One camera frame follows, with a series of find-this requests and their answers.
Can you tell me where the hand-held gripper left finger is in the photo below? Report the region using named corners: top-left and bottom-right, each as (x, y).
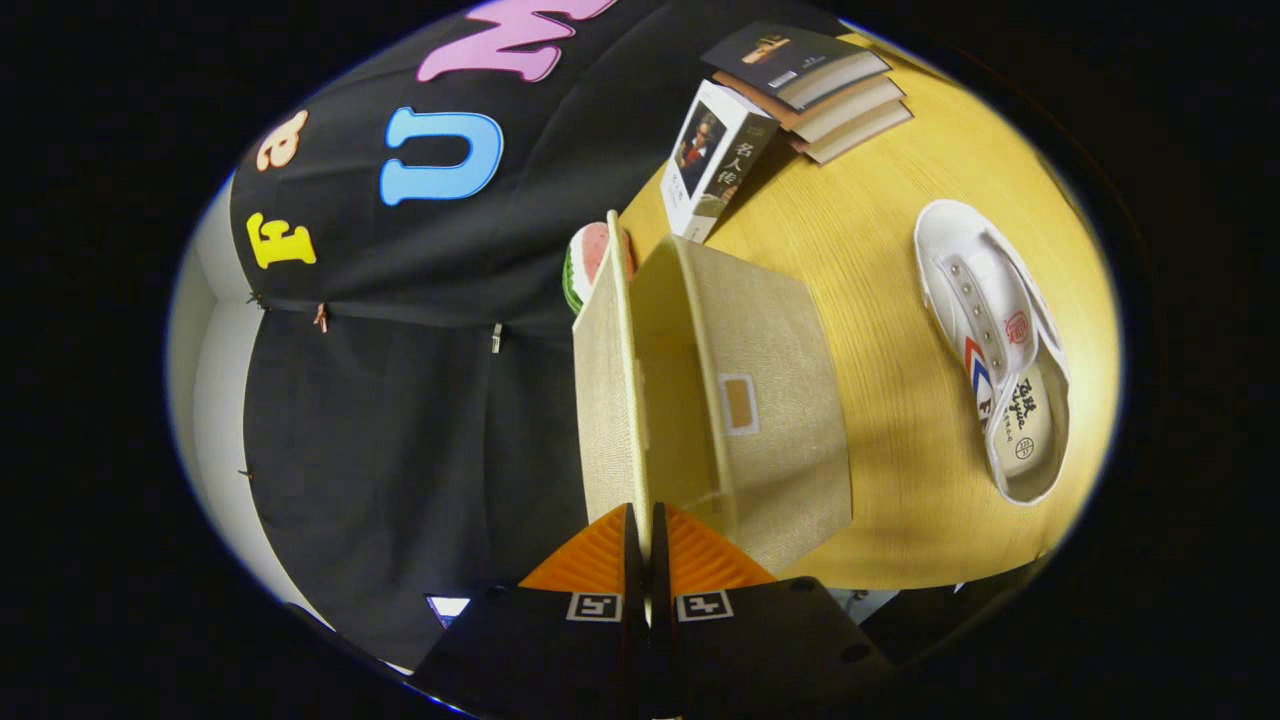
top-left (410, 502), bottom-right (643, 720)

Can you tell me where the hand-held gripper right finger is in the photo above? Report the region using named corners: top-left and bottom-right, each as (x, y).
top-left (650, 502), bottom-right (896, 720)

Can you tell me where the beige fabric storage box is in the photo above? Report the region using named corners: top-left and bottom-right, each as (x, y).
top-left (572, 210), bottom-right (854, 578)

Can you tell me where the white canvas shoe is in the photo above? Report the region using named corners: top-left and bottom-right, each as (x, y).
top-left (913, 199), bottom-right (1071, 506)

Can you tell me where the watermelon slice toy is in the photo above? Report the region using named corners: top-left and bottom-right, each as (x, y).
top-left (562, 222), bottom-right (637, 317)

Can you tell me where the white portrait cover book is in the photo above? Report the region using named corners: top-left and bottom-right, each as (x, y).
top-left (660, 80), bottom-right (779, 244)

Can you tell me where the thin brown book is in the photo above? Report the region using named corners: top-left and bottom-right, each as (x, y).
top-left (790, 100), bottom-right (914, 166)

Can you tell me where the brown cover book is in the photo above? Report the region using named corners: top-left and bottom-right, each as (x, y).
top-left (712, 70), bottom-right (906, 144)

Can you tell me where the black cover book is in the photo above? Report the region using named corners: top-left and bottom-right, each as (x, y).
top-left (700, 22), bottom-right (891, 111)

